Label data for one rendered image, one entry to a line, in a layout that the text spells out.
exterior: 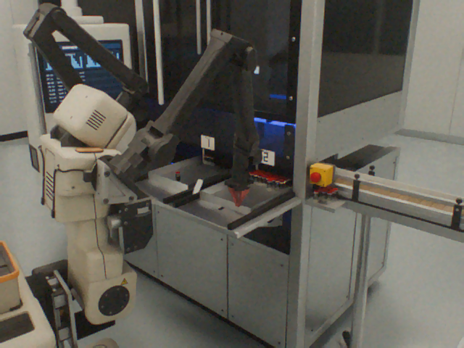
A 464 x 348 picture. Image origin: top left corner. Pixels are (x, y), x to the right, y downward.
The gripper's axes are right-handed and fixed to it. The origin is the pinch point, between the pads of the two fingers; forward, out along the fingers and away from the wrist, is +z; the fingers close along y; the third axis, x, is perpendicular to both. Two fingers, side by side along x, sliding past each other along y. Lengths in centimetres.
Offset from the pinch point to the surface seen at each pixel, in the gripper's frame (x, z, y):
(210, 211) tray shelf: 8.9, 4.0, -4.9
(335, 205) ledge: -25.0, 0.1, 29.8
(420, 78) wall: 85, -46, 488
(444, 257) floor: -34, 69, 192
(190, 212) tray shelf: 14.0, 4.7, -10.7
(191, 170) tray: 47, 0, 24
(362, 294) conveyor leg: -34, 41, 47
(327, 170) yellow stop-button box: -22.2, -14.0, 25.3
